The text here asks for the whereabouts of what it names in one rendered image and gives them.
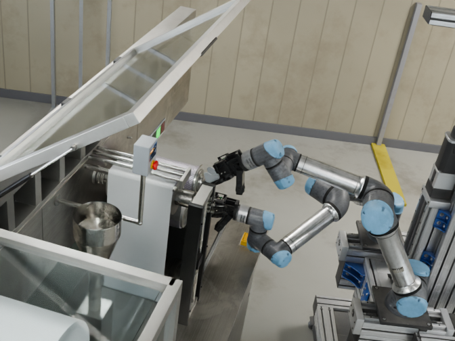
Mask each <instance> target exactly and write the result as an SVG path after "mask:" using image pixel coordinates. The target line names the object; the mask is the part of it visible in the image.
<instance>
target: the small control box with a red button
mask: <svg viewBox="0 0 455 341"><path fill-rule="evenodd" d="M156 148H157V138H155V137H150V136H147V135H142V136H141V137H140V138H139V139H138V140H137V141H136V143H135V144H134V147H133V169H132V173H135V174H138V175H143V176H145V177H147V176H148V175H149V174H150V172H151V171H152V169H153V170H156V169H157V168H158V161H157V160H156Z"/></svg>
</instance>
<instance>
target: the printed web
mask: <svg viewBox="0 0 455 341"><path fill-rule="evenodd" d="M156 160H157V161H159V162H164V163H167V164H171V165H174V166H179V167H182V168H188V167H191V168H192V170H191V175H190V178H189V179H188V180H187V182H186V184H185V185H184V187H183V188H184V189H188V190H190V191H191V190H192V183H193V180H194V176H195V174H196V171H197V170H198V168H199V166H195V165H192V164H187V163H184V162H180V161H176V160H172V159H168V158H163V157H160V156H156ZM180 216H181V206H178V208H177V210H176V212H175V214H171V213H170V219H169V226H172V227H176V228H180V229H181V228H182V227H180V224H179V223H180Z"/></svg>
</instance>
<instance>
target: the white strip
mask: <svg viewBox="0 0 455 341"><path fill-rule="evenodd" d="M84 168H86V169H89V170H92V171H96V172H99V173H104V174H107V175H108V195H107V203H109V204H112V205H114V206H116V207H117V208H118V209H119V210H120V211H121V214H122V215H123V216H126V217H131V218H134V219H137V218H138V208H139V189H140V179H141V175H137V174H135V173H130V172H127V171H123V170H119V169H116V168H110V169H108V168H104V167H100V166H96V165H92V164H88V163H85V165H84ZM174 185H175V184H173V183H168V182H165V181H161V180H158V179H153V178H149V177H146V186H145V196H144V213H143V224H142V225H137V224H134V223H130V222H126V221H122V227H121V236H120V238H119V240H118V242H117V244H116V246H115V249H114V251H113V253H112V255H111V257H110V260H113V261H116V262H118V263H123V264H126V265H130V266H132V267H137V268H140V269H144V270H147V271H151V272H154V273H158V274H161V275H164V272H165V259H166V252H167V240H168V232H169V219H170V212H171V199H172V193H173V192H176V191H177V187H176V186H174Z"/></svg>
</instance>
